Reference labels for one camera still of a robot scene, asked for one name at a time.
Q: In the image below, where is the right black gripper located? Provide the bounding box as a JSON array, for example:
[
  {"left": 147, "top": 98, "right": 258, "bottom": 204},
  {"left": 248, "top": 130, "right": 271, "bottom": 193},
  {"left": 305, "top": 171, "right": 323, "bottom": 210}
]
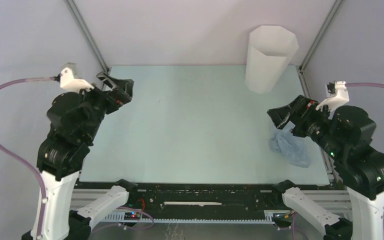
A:
[{"left": 265, "top": 92, "right": 344, "bottom": 159}]

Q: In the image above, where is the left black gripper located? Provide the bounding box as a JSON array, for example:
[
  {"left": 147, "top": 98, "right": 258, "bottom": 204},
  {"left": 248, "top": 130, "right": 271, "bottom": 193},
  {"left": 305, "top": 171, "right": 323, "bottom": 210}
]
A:
[{"left": 80, "top": 69, "right": 136, "bottom": 140}]

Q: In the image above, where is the blue plastic trash bag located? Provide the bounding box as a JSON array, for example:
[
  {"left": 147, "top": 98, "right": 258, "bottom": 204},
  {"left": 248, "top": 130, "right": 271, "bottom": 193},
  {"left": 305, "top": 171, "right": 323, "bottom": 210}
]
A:
[{"left": 269, "top": 122, "right": 312, "bottom": 168}]

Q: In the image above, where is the white trash bin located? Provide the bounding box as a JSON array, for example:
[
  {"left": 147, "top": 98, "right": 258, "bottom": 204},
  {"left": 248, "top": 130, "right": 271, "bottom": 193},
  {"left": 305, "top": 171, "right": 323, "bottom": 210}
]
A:
[{"left": 245, "top": 25, "right": 299, "bottom": 94}]

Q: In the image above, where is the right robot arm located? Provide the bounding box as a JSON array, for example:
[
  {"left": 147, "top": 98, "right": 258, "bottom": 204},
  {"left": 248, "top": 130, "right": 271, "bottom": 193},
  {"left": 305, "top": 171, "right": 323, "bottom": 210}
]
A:
[{"left": 267, "top": 95, "right": 384, "bottom": 240}]

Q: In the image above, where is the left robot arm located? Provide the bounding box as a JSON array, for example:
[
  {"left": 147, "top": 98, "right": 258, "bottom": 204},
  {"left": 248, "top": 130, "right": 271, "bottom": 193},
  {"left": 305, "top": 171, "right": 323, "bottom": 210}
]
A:
[{"left": 22, "top": 69, "right": 138, "bottom": 240}]

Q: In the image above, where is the right circuit board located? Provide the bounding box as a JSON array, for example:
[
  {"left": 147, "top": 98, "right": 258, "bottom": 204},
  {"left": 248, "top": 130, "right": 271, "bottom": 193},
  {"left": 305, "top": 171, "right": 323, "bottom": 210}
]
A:
[{"left": 272, "top": 212, "right": 295, "bottom": 222}]

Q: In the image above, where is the circuit board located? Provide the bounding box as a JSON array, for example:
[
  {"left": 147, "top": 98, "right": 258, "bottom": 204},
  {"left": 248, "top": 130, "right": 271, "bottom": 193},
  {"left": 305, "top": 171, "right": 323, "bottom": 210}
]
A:
[
  {"left": 123, "top": 211, "right": 142, "bottom": 221},
  {"left": 272, "top": 212, "right": 295, "bottom": 222}
]

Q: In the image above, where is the left circuit board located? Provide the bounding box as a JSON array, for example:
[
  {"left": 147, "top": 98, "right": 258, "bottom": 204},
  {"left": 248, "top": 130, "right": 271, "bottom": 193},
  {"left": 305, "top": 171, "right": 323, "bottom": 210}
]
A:
[{"left": 123, "top": 211, "right": 142, "bottom": 221}]

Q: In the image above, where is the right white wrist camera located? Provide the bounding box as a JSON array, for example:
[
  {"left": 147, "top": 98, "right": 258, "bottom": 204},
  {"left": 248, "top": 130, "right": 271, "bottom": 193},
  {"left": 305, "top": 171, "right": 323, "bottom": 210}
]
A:
[{"left": 315, "top": 81, "right": 350, "bottom": 112}]

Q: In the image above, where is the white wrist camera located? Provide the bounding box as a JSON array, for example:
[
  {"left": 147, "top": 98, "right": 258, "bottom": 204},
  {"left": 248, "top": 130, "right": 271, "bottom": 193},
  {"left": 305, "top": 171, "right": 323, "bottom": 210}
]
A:
[
  {"left": 59, "top": 62, "right": 95, "bottom": 94},
  {"left": 315, "top": 81, "right": 350, "bottom": 112}
]

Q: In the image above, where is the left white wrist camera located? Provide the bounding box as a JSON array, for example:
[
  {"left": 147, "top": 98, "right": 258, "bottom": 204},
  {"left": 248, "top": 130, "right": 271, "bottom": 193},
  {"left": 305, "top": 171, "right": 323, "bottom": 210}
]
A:
[{"left": 59, "top": 62, "right": 95, "bottom": 94}]

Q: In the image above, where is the left aluminium frame post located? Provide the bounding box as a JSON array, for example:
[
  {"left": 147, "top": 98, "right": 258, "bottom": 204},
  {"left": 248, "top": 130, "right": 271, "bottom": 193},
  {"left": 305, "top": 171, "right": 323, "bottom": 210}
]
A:
[{"left": 64, "top": 0, "right": 110, "bottom": 73}]

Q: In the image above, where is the aluminium frame post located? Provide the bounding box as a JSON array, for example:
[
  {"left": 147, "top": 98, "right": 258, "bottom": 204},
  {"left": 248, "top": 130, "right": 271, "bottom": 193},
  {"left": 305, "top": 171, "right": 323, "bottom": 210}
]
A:
[
  {"left": 64, "top": 0, "right": 110, "bottom": 73},
  {"left": 299, "top": 0, "right": 345, "bottom": 73}
]

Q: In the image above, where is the right aluminium frame post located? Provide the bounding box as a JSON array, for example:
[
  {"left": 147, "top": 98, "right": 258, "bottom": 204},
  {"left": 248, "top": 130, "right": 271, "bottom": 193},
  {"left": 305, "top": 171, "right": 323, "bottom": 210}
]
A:
[{"left": 299, "top": 0, "right": 345, "bottom": 73}]

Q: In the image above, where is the white cable duct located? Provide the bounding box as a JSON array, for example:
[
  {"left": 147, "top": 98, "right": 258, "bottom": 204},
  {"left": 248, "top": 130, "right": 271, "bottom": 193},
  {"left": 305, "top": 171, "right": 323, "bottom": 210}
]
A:
[{"left": 101, "top": 211, "right": 274, "bottom": 224}]

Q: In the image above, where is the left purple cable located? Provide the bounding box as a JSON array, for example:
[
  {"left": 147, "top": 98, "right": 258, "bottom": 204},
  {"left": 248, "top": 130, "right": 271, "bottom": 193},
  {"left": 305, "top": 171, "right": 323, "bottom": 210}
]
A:
[{"left": 0, "top": 76, "right": 58, "bottom": 239}]

